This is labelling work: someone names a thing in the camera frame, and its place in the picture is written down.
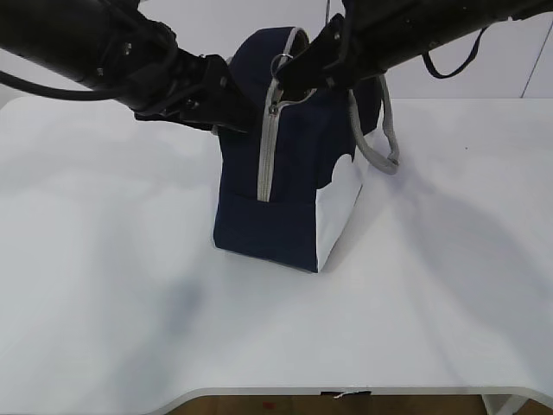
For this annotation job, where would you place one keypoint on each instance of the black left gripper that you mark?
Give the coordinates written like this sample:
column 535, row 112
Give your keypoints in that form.
column 138, row 63

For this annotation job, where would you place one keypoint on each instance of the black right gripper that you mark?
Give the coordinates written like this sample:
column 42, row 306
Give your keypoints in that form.
column 373, row 37

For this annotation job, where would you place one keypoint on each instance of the navy blue lunch bag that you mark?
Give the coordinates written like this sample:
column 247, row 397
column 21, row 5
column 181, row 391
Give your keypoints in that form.
column 289, row 186

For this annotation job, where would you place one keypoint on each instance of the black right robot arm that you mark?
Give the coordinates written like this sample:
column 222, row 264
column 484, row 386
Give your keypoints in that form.
column 453, row 19

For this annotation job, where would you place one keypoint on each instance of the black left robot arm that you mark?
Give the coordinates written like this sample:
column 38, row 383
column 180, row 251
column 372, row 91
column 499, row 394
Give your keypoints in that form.
column 60, row 36

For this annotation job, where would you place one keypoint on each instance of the white table leg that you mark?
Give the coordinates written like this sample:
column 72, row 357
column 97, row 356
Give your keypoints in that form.
column 503, row 404

